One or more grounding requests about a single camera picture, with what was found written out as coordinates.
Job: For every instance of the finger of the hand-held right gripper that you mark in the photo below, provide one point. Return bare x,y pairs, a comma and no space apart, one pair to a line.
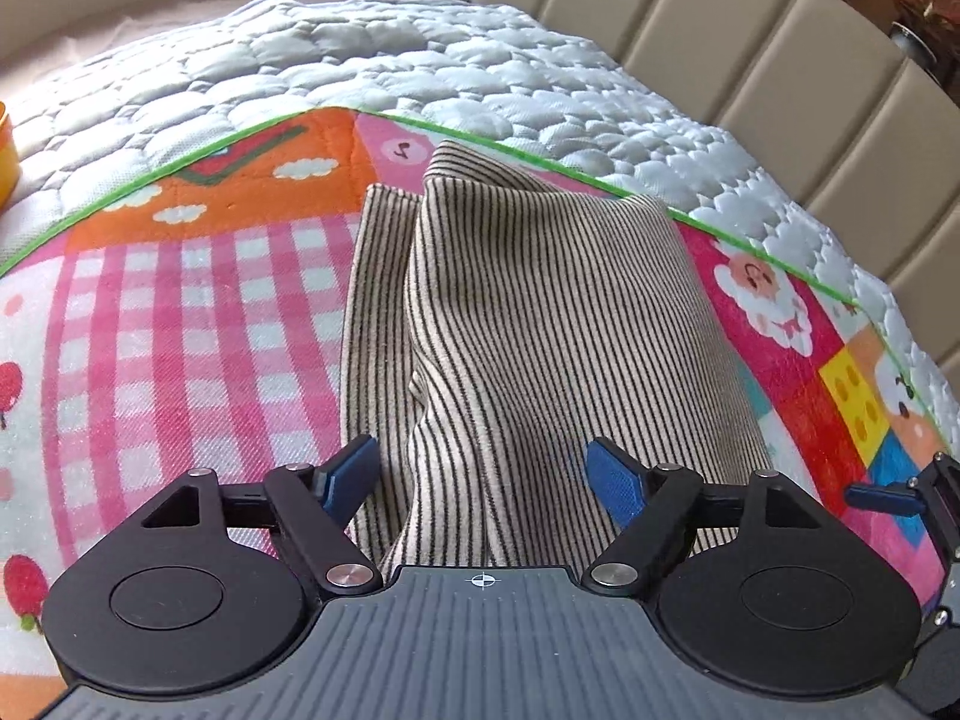
881,497

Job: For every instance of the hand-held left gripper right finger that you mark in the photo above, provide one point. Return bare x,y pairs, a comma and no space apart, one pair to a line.
611,476

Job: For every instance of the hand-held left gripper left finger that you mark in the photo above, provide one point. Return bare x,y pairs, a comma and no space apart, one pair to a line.
349,469

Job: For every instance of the beige striped clothes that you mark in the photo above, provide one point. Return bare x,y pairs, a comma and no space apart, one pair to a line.
525,330

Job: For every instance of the colourful printed play mat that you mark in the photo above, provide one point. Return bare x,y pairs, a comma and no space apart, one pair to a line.
187,315

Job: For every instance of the white quilted mattress pad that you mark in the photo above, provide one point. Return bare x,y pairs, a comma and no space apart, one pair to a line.
450,52

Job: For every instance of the yellow round container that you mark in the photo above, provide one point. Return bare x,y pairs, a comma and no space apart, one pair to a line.
6,157

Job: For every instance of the beige padded headboard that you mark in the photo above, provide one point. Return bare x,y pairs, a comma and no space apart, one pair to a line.
750,22

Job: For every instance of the red-leaf plant in black pot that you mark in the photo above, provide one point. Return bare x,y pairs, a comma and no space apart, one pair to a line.
919,15

